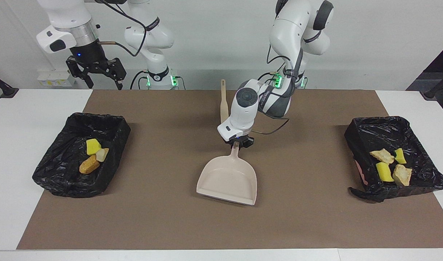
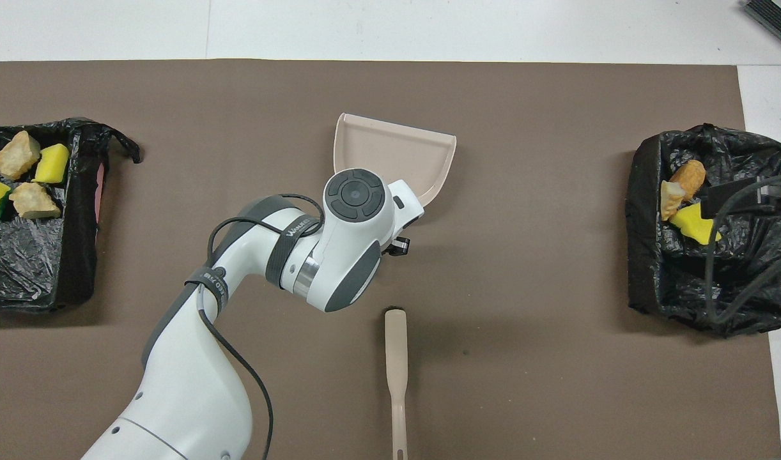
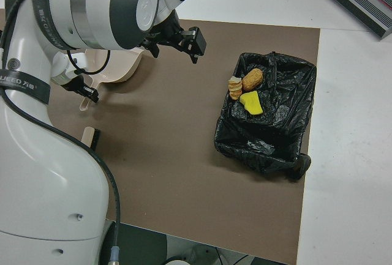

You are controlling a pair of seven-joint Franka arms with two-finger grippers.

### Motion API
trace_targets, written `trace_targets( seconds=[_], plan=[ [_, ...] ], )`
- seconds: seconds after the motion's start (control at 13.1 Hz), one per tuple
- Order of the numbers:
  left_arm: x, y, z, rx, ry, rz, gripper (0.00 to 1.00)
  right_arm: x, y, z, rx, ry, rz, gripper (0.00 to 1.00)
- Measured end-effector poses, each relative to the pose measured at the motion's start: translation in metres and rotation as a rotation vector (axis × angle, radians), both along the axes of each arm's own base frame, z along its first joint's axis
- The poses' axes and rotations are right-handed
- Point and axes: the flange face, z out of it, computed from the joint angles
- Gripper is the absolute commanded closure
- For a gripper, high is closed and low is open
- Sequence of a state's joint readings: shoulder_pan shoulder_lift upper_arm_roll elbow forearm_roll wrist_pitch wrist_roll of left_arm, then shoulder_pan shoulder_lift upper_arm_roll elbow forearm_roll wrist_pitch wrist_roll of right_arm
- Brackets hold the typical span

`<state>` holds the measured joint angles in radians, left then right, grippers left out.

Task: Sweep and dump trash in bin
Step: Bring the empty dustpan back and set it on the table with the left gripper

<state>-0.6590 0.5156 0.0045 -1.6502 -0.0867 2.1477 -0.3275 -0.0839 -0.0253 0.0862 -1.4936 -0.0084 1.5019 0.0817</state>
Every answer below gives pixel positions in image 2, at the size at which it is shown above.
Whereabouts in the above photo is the notched yellow sponge piece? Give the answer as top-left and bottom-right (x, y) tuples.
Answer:
(33, 143), (71, 185)

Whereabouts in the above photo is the beige hand brush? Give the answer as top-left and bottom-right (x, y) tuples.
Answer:
(384, 307), (409, 460)

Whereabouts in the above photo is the beige foam chunk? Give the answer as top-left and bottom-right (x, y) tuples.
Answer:
(0, 130), (42, 181)
(9, 182), (62, 220)
(660, 180), (685, 222)

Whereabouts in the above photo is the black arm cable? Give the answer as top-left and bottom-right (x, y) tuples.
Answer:
(197, 194), (327, 460)
(704, 179), (781, 323)

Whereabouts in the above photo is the yellow sponge wedge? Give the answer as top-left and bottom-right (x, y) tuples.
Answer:
(669, 202), (722, 246)

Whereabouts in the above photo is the brown table mat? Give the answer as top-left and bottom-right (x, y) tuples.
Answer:
(0, 59), (781, 460)

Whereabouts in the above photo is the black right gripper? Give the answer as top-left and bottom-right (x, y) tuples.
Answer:
(700, 172), (781, 221)

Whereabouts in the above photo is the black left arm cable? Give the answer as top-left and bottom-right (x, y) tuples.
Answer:
(197, 194), (327, 460)

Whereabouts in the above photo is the beige plastic dustpan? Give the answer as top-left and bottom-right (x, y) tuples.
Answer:
(334, 113), (457, 208)

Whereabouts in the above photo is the black bag lined pink bin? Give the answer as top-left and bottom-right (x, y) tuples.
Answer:
(0, 117), (142, 312)

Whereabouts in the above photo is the dark ribbed object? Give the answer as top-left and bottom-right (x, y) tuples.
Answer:
(742, 0), (781, 55)

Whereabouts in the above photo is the orange-brown sponge chunk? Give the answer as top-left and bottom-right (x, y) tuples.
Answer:
(670, 160), (707, 199)

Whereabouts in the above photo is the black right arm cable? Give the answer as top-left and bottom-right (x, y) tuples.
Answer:
(704, 179), (781, 323)

